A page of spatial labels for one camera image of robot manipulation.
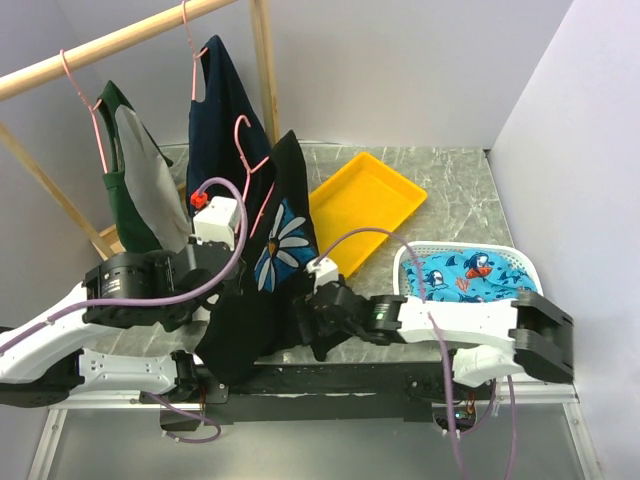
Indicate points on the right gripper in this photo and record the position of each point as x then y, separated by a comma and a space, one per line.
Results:
304, 311

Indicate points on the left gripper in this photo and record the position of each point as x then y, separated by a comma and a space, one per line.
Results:
233, 287

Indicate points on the black t shirt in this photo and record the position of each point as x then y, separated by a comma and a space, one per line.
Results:
266, 314

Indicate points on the pink wire hanger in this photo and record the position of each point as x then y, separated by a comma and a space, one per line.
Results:
250, 171

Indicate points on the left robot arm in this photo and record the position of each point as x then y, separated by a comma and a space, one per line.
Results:
47, 360

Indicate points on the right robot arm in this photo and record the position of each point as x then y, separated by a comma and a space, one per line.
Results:
484, 341

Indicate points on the green and grey shirt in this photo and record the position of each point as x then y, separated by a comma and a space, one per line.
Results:
145, 200

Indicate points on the navy blue shirt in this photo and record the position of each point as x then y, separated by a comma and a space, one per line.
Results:
212, 151

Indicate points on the pink hanger with green shirt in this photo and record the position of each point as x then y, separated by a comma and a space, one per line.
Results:
92, 109

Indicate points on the pink hanger with navy shirt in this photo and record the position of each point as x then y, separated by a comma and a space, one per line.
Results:
196, 55

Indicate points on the yellow plastic tray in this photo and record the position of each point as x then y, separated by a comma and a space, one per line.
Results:
363, 193

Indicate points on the wooden clothes rack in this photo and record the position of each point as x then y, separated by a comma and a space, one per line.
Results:
47, 70

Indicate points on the white laundry basket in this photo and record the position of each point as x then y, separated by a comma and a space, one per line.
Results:
425, 248

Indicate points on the blue shark print cloth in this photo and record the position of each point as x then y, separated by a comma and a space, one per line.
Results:
469, 276

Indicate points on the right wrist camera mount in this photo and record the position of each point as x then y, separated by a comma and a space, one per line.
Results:
322, 272

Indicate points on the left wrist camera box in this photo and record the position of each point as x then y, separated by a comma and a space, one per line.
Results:
215, 219

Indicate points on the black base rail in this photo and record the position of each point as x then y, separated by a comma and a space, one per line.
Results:
313, 391

